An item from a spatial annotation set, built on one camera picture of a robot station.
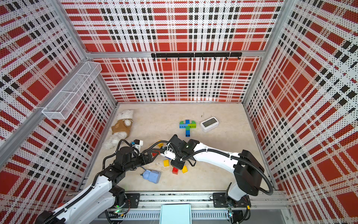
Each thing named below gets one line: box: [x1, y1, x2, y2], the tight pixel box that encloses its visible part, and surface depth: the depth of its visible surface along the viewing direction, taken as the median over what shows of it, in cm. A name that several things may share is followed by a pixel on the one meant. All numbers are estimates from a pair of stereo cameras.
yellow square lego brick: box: [163, 159, 170, 167], surface depth 88 cm
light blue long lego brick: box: [179, 124, 188, 129], surface depth 106 cm
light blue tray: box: [159, 203, 193, 224], surface depth 68 cm
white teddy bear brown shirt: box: [103, 109, 134, 150], surface depth 96 cm
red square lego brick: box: [172, 167, 179, 175], surface depth 84 cm
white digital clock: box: [200, 116, 220, 133], surface depth 104 cm
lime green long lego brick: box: [187, 123, 197, 129], surface depth 107 cm
